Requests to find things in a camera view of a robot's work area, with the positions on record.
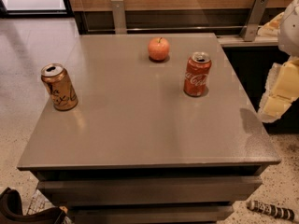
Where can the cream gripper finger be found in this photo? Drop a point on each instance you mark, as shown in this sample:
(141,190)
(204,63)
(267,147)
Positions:
(272,108)

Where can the black white patterned stick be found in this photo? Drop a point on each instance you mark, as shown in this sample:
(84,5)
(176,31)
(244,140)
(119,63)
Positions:
(273,211)

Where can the dark robot base part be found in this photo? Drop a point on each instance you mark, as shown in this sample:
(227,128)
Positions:
(11,211)

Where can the metal bracket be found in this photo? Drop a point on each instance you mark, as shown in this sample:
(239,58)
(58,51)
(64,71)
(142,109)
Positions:
(249,30)
(119,19)

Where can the wooden wall counter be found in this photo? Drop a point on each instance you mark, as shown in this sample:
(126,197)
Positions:
(230,15)

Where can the right metal bracket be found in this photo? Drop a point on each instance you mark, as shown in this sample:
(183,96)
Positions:
(249,30)

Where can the grey drawer cabinet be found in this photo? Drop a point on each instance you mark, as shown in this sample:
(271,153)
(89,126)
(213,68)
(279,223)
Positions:
(138,149)

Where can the red apple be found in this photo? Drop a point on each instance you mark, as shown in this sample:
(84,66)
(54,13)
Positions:
(158,48)

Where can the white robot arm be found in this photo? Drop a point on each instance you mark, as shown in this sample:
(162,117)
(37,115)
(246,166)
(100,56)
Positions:
(288,42)

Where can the left metal bracket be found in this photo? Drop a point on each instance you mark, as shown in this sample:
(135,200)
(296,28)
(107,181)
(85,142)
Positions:
(119,19)

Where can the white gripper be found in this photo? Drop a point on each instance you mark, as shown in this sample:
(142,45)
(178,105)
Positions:
(290,31)

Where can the gold LaCroix can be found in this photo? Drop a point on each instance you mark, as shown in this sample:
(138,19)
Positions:
(59,86)

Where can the red Coca-Cola can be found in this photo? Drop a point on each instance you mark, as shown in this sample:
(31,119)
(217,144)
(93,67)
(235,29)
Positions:
(197,70)

